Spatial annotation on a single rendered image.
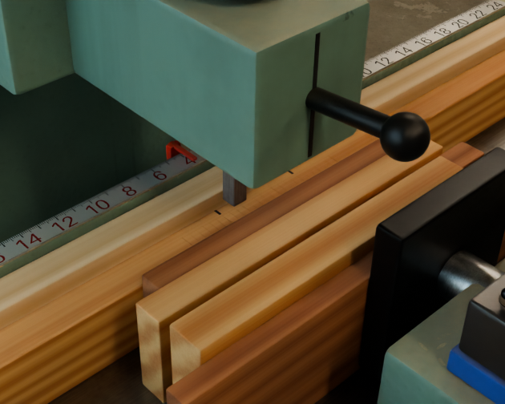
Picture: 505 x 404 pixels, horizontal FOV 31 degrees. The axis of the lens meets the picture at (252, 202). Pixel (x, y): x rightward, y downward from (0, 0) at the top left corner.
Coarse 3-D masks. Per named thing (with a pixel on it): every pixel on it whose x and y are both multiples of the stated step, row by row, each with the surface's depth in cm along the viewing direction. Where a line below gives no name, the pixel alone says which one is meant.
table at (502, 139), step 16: (496, 128) 62; (480, 144) 61; (496, 144) 61; (112, 368) 45; (128, 368) 45; (80, 384) 44; (96, 384) 44; (112, 384) 44; (128, 384) 44; (352, 384) 45; (368, 384) 45; (64, 400) 44; (80, 400) 44; (96, 400) 44; (112, 400) 44; (128, 400) 44; (144, 400) 44; (320, 400) 44; (336, 400) 44; (352, 400) 44; (368, 400) 44
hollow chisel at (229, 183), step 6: (228, 180) 47; (234, 180) 46; (228, 186) 47; (234, 186) 46; (240, 186) 47; (246, 186) 47; (228, 192) 47; (234, 192) 47; (240, 192) 47; (228, 198) 47; (234, 198) 47; (240, 198) 47; (234, 204) 47
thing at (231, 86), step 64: (128, 0) 41; (192, 0) 39; (256, 0) 39; (320, 0) 39; (128, 64) 43; (192, 64) 39; (256, 64) 36; (320, 64) 39; (192, 128) 41; (256, 128) 38; (320, 128) 41
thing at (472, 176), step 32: (480, 160) 43; (448, 192) 41; (480, 192) 42; (384, 224) 39; (416, 224) 39; (448, 224) 41; (480, 224) 43; (384, 256) 40; (416, 256) 40; (448, 256) 43; (480, 256) 45; (384, 288) 41; (416, 288) 42; (448, 288) 42; (384, 320) 42; (416, 320) 43; (384, 352) 43
